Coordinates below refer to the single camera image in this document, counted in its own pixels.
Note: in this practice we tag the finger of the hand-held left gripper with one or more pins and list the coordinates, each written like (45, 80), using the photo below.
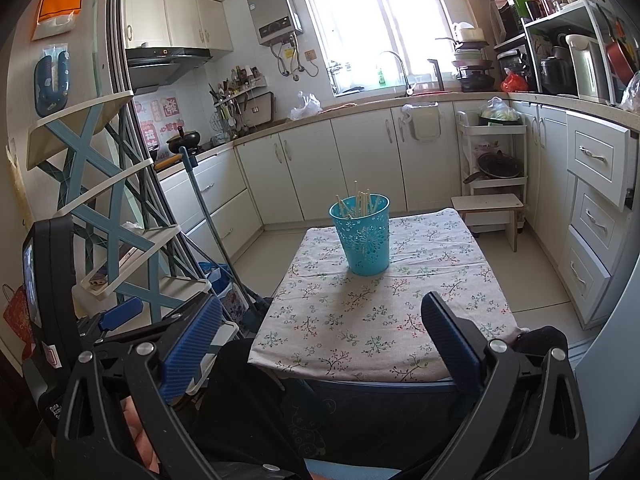
(120, 314)

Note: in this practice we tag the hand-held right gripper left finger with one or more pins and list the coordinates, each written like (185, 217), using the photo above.
(192, 345)

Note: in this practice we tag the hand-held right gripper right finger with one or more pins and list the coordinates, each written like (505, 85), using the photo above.
(452, 345)

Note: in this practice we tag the teal perforated plastic basket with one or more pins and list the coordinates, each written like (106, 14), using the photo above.
(362, 250)

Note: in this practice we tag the bundle of wooden chopsticks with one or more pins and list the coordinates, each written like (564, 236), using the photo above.
(361, 202)

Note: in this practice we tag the person's left hand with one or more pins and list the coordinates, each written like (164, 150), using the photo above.
(140, 435)

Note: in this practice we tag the red paper bag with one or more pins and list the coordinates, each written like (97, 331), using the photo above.
(17, 315)

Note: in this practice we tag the floral waste bin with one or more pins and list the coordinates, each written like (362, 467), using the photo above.
(230, 305)

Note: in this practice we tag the blue plastic bag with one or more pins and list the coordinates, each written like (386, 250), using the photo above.
(215, 280)

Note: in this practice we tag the floral tablecloth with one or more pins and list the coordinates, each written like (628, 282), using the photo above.
(375, 310)

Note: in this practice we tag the white step stool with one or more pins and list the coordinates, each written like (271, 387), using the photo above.
(487, 202)

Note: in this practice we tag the white and teal folding rack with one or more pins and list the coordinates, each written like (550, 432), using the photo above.
(75, 130)

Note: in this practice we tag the cream stove-side drawer cabinet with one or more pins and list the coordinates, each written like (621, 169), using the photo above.
(220, 185)

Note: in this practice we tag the black wok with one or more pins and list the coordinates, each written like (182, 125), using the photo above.
(182, 142)

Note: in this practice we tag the black pan lid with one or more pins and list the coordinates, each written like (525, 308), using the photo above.
(497, 165)

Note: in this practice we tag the cream panelled drawer cabinet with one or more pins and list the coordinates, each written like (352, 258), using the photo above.
(595, 220)

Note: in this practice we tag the cream base cabinet run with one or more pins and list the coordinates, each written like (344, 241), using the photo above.
(360, 160)

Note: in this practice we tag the cream two-door base cabinet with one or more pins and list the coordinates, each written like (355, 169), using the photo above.
(547, 160)

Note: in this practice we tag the white kitchen cart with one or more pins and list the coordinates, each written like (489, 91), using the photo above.
(500, 130)

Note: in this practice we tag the white hanging door bin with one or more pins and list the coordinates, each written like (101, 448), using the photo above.
(425, 122)

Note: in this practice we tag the bag of green vegetables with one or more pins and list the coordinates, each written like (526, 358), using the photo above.
(497, 110)

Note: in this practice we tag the dark framed tray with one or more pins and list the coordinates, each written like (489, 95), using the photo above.
(262, 110)

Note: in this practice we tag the black range hood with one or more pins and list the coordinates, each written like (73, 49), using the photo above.
(165, 55)

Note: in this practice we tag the white plastic bag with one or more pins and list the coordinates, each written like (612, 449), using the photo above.
(306, 107)

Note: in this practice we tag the red plastic bag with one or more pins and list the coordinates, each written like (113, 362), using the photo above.
(515, 82)

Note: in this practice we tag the green bottle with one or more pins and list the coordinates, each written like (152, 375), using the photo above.
(381, 77)

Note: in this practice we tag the black tap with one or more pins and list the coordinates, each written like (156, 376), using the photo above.
(436, 67)

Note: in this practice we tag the dish rack with pots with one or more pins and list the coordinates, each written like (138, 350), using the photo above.
(472, 62)

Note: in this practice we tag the chrome faucet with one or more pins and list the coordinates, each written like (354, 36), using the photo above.
(400, 62)

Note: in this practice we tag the black cooking pot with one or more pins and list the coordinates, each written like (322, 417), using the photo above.
(555, 75)

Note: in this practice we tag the white electric kettle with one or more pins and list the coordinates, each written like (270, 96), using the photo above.
(585, 67)

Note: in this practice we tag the clear plastic bag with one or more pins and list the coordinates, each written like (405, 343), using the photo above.
(632, 92)

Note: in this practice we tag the red pan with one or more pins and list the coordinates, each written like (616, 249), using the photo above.
(620, 65)

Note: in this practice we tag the white gas water heater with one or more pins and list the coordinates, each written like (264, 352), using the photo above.
(272, 10)

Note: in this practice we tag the kitchen window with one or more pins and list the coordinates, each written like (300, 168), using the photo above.
(390, 10)

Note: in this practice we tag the white countertop shelf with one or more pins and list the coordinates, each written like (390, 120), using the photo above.
(560, 17)

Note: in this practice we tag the red wall stickers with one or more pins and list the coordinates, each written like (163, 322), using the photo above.
(150, 135)

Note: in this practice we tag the blue wall holder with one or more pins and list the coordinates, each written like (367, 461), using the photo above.
(42, 85)

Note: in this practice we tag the wall utensil rack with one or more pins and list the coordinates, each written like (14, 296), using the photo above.
(235, 97)

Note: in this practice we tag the cream wall cabinet row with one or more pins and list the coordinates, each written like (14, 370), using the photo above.
(180, 20)

